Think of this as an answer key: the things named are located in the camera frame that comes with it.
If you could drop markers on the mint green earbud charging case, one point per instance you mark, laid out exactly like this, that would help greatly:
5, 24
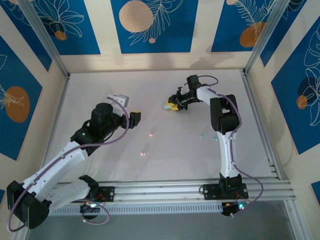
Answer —
166, 107

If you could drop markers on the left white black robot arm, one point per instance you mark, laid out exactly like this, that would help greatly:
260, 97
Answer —
57, 165

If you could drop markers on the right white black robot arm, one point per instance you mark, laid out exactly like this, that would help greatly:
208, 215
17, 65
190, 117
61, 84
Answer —
226, 155

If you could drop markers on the black controller board green light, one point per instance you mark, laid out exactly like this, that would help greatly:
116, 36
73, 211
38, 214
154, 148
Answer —
228, 210
87, 208

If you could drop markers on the aluminium side rail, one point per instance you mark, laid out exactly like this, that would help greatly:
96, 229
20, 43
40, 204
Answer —
259, 120
55, 120

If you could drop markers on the aluminium cross rail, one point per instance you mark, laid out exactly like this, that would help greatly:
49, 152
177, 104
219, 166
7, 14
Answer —
162, 190

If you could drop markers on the aluminium frame post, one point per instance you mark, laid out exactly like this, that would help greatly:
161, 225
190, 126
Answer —
265, 37
45, 37

